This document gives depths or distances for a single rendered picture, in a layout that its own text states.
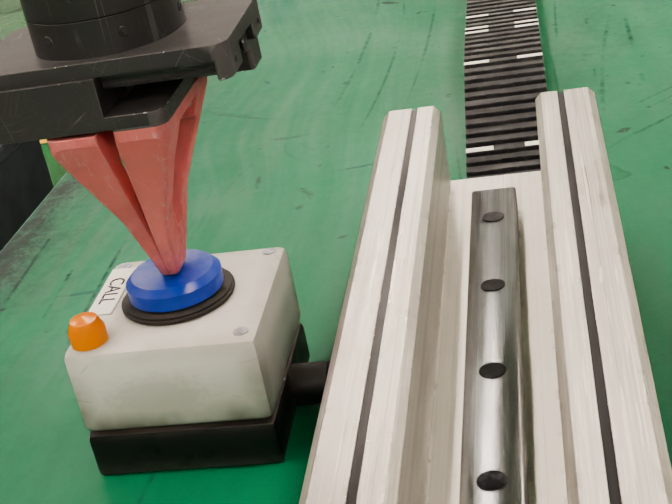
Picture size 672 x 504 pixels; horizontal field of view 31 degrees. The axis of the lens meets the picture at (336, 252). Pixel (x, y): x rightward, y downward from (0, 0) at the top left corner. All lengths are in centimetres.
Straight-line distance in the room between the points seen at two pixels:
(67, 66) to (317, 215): 29
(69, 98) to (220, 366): 12
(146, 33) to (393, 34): 57
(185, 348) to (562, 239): 15
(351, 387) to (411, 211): 12
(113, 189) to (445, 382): 14
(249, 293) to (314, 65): 48
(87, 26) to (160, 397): 15
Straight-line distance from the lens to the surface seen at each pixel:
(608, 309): 39
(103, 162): 45
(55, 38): 44
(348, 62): 94
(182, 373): 47
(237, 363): 47
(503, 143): 71
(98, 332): 48
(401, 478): 34
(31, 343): 63
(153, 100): 44
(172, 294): 48
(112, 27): 43
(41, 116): 44
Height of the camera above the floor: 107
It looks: 27 degrees down
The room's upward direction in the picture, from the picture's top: 11 degrees counter-clockwise
